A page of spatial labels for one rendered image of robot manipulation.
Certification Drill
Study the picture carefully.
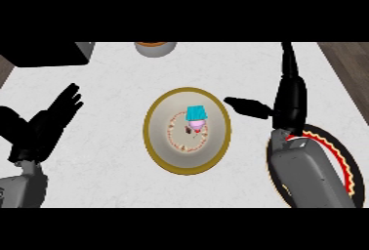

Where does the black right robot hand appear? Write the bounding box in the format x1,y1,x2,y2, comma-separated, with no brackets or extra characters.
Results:
222,42,308,135

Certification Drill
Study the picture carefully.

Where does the grey pot with orange contents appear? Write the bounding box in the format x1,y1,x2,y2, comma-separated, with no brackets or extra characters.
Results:
132,42,178,59

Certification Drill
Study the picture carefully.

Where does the pink cupcake with teal wrapper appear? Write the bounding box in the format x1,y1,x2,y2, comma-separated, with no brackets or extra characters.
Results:
184,104,209,134

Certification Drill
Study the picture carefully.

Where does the black bowl with red rim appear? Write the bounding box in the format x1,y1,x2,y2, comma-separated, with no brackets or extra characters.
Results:
267,123,366,209

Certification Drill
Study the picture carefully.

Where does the black appliance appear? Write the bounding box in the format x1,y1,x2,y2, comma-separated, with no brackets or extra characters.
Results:
0,42,95,68

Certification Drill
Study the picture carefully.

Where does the gold-rimmed beige plate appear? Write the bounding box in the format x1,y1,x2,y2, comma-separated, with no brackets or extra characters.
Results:
141,86,233,176

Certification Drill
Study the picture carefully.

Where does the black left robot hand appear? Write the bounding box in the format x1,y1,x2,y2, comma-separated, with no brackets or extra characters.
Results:
0,82,85,164

